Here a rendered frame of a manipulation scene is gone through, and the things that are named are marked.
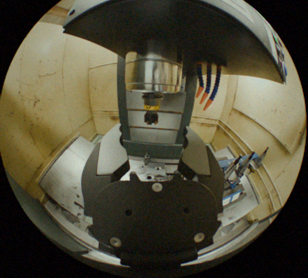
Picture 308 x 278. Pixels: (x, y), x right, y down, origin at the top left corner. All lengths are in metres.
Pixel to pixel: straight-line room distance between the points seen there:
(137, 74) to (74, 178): 1.03
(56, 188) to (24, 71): 1.04
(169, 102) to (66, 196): 1.26
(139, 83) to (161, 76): 0.05
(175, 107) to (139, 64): 0.58
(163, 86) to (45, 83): 1.06
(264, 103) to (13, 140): 2.09
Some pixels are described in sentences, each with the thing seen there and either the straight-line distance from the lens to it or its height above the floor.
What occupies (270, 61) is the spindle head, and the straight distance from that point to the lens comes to 0.22.
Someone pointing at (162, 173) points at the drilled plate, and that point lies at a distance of 0.57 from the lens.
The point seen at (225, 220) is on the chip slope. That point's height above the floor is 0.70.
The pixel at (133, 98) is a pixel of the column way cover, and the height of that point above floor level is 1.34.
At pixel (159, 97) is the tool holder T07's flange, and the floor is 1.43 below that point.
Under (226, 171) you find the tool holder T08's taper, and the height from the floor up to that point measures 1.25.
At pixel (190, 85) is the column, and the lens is 0.78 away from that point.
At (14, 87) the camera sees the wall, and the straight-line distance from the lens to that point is 1.04.
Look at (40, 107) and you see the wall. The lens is 1.06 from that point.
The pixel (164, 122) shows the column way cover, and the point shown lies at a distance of 0.78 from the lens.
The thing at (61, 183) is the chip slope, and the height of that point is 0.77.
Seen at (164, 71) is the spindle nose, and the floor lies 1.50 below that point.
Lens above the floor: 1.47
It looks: 28 degrees down
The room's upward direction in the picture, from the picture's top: 3 degrees clockwise
